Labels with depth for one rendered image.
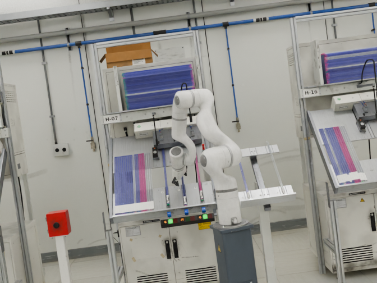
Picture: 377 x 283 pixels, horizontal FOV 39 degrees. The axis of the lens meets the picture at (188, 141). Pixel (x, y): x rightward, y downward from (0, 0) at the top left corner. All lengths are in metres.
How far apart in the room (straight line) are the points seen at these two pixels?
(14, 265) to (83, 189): 1.68
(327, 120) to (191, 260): 1.39
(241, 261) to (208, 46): 2.95
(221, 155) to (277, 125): 2.69
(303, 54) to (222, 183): 1.64
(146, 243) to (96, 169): 1.79
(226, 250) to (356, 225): 1.38
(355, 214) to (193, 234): 1.14
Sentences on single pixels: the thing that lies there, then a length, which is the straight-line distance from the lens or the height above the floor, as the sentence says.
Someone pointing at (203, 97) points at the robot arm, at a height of 1.39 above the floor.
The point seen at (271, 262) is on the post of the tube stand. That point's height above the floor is 0.27.
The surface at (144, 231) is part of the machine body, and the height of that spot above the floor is 0.54.
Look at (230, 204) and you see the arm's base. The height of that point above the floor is 0.82.
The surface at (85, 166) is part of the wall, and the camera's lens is 5.40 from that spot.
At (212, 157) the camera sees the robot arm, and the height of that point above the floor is 1.08.
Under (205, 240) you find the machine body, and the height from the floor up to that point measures 0.42.
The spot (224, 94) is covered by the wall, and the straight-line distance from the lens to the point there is 5.31.
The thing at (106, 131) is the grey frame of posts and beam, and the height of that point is 1.26.
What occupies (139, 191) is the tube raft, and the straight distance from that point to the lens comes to 3.50.
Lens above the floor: 1.33
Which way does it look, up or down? 3 degrees down
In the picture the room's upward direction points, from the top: 8 degrees counter-clockwise
